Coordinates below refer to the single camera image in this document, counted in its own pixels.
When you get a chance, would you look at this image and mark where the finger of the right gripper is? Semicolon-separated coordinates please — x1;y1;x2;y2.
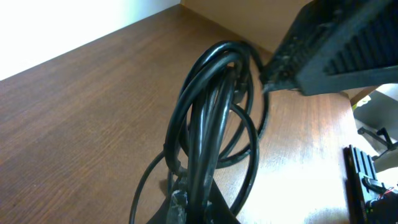
260;0;397;96

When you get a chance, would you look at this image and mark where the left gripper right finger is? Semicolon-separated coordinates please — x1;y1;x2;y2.
203;179;239;224

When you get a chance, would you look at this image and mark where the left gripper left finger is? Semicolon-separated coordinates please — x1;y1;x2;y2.
147;177;188;224

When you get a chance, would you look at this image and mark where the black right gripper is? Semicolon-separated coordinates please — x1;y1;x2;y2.
343;145;397;224

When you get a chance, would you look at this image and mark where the black usb cable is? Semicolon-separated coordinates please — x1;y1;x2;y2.
163;40;252;224
128;43;271;224

